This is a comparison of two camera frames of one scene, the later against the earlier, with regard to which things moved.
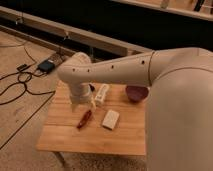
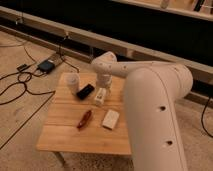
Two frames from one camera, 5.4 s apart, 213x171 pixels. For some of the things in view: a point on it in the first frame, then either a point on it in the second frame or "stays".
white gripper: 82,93 → 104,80
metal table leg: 61,158 stays
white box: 99,98 stays
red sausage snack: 84,119 stays
